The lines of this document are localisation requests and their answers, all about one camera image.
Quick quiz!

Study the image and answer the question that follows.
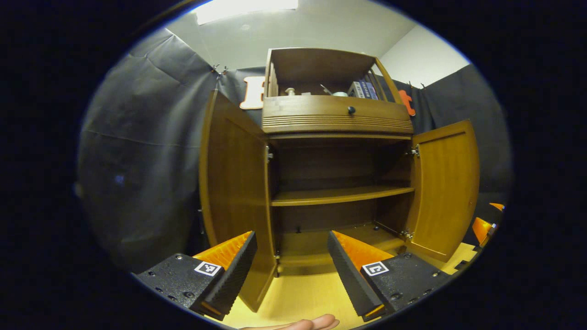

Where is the wooden double-door shoe cabinet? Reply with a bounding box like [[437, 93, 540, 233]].
[[261, 47, 415, 278]]

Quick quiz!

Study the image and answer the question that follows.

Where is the wooden cabinet drawer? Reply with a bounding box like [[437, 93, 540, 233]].
[[262, 95, 414, 135]]

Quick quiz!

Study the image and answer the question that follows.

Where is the wooden cabinet shelf board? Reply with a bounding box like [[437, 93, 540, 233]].
[[271, 186, 415, 207]]

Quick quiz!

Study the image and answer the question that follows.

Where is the black backdrop cloth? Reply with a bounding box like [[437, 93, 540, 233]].
[[76, 27, 513, 273]]

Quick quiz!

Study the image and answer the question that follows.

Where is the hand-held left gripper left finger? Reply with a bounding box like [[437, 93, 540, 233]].
[[132, 230, 258, 321]]

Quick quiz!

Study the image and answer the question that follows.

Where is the wooden shoe cabinet door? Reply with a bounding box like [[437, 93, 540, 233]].
[[199, 89, 278, 313], [406, 120, 481, 263]]

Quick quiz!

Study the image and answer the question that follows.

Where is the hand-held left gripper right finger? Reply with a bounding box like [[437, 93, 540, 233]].
[[327, 229, 454, 323]]

